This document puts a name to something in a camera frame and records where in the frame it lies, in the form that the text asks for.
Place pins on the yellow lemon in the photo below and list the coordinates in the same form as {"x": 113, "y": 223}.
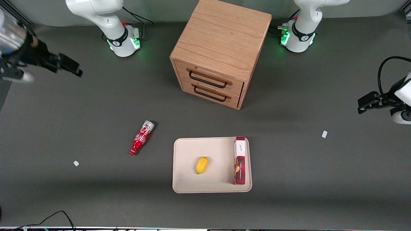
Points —
{"x": 201, "y": 165}

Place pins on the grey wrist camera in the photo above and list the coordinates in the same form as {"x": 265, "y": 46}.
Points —
{"x": 401, "y": 117}
{"x": 19, "y": 76}

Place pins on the wooden drawer cabinet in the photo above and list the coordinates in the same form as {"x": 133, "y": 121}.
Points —
{"x": 221, "y": 35}

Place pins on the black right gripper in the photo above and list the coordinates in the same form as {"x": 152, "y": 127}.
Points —
{"x": 36, "y": 55}

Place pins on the white tape piece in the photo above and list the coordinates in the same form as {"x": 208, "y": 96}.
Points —
{"x": 324, "y": 134}
{"x": 76, "y": 163}

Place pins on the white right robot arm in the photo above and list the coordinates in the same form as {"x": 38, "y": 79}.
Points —
{"x": 118, "y": 35}

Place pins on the wooden drawer front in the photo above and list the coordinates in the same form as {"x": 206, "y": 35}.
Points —
{"x": 208, "y": 75}
{"x": 208, "y": 96}

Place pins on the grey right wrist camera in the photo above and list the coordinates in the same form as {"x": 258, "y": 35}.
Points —
{"x": 19, "y": 76}

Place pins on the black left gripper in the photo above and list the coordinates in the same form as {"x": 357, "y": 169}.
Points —
{"x": 386, "y": 97}

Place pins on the red coke bottle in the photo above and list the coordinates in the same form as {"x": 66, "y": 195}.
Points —
{"x": 141, "y": 138}

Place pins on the red white snack box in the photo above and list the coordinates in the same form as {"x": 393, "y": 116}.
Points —
{"x": 240, "y": 166}

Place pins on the beige plastic tray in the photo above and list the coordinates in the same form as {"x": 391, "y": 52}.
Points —
{"x": 215, "y": 183}

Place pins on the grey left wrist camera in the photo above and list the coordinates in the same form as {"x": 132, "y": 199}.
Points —
{"x": 401, "y": 117}

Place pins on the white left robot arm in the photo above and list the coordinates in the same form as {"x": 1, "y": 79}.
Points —
{"x": 301, "y": 29}

